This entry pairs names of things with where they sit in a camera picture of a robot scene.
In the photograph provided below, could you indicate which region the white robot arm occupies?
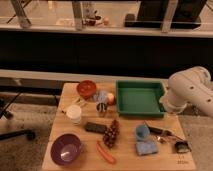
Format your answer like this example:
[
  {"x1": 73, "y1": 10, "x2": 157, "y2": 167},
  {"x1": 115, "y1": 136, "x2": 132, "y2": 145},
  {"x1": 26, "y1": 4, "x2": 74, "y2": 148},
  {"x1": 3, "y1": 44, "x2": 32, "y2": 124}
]
[{"x1": 159, "y1": 66, "x2": 213, "y2": 118}]

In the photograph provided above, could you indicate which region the red bowl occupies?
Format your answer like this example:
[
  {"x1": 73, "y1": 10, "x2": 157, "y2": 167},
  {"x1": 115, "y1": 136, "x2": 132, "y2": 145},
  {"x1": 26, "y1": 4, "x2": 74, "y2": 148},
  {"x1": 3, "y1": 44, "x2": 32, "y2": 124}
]
[{"x1": 77, "y1": 80, "x2": 97, "y2": 99}]

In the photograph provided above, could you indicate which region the purple bowl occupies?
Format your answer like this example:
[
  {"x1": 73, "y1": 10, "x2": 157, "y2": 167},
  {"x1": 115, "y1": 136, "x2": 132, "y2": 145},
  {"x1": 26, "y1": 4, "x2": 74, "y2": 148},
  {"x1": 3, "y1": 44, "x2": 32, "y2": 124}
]
[{"x1": 50, "y1": 134, "x2": 83, "y2": 166}]

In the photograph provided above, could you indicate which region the orange peach fruit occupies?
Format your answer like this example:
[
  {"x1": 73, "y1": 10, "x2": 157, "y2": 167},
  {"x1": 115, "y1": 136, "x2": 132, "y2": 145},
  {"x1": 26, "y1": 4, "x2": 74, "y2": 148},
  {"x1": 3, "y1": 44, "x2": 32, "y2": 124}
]
[{"x1": 107, "y1": 93, "x2": 115, "y2": 105}]

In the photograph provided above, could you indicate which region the striped small cup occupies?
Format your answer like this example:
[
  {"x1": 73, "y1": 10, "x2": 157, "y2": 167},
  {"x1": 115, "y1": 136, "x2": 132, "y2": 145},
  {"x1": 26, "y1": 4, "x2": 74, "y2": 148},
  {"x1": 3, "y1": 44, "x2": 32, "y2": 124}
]
[{"x1": 96, "y1": 103, "x2": 108, "y2": 113}]

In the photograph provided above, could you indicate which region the green plastic tray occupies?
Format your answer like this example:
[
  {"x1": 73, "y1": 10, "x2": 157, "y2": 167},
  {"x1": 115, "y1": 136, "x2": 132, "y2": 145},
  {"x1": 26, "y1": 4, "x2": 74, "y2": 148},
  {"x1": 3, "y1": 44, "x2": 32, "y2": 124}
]
[{"x1": 116, "y1": 81, "x2": 165, "y2": 118}]

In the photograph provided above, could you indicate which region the white plastic cup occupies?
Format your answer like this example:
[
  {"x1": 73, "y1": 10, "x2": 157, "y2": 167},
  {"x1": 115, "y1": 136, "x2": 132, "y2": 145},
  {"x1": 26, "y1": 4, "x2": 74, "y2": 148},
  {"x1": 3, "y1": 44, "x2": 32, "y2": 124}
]
[{"x1": 66, "y1": 105, "x2": 82, "y2": 124}]

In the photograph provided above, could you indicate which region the black rectangular remote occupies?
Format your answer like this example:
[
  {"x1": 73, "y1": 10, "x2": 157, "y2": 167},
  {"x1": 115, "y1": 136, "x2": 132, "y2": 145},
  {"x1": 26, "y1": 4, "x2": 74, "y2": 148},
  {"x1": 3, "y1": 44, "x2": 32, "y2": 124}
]
[{"x1": 84, "y1": 122, "x2": 107, "y2": 134}]

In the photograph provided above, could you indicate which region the wooden spatula piece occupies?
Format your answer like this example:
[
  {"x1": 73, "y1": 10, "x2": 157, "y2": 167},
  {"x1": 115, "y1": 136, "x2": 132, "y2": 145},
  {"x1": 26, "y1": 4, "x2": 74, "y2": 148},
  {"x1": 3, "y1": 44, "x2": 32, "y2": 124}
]
[{"x1": 61, "y1": 97, "x2": 86, "y2": 113}]

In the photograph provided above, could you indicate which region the purple grape bunch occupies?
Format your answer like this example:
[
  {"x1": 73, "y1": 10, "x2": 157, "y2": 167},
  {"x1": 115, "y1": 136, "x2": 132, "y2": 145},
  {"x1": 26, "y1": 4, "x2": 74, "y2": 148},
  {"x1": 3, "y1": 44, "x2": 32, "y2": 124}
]
[{"x1": 103, "y1": 119, "x2": 120, "y2": 148}]

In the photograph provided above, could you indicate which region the blue plastic cup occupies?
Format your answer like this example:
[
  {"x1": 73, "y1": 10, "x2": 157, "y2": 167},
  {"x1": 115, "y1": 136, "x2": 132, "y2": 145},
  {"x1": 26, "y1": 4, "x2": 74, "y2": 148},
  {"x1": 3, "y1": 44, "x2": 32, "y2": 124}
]
[{"x1": 135, "y1": 124, "x2": 150, "y2": 141}]

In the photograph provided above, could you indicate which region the blue sponge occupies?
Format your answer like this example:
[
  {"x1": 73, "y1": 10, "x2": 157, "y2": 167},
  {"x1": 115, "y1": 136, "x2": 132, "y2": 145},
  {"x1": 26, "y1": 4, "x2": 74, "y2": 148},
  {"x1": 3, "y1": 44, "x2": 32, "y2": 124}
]
[{"x1": 136, "y1": 140, "x2": 158, "y2": 156}]

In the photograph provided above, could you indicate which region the orange carrot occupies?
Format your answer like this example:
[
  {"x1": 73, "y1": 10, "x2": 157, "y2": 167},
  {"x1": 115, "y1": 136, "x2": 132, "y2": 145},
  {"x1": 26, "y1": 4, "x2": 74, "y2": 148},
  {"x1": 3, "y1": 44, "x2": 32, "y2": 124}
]
[{"x1": 96, "y1": 141, "x2": 116, "y2": 164}]

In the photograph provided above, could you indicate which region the black office chair base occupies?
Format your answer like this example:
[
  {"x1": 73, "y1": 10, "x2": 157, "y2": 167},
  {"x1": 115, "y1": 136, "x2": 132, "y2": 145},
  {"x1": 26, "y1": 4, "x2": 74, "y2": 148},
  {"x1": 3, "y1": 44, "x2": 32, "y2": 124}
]
[{"x1": 0, "y1": 93, "x2": 36, "y2": 141}]

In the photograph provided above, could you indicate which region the small black silver object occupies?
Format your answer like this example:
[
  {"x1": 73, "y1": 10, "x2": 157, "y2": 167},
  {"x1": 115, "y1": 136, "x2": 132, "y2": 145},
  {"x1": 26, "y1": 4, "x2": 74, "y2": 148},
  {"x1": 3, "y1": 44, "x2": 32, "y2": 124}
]
[{"x1": 175, "y1": 141, "x2": 191, "y2": 154}]

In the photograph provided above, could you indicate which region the black handled utensil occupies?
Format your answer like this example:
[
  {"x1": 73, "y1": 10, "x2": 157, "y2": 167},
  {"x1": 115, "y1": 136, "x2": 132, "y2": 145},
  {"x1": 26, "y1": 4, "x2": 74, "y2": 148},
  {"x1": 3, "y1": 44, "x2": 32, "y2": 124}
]
[{"x1": 146, "y1": 123, "x2": 184, "y2": 141}]

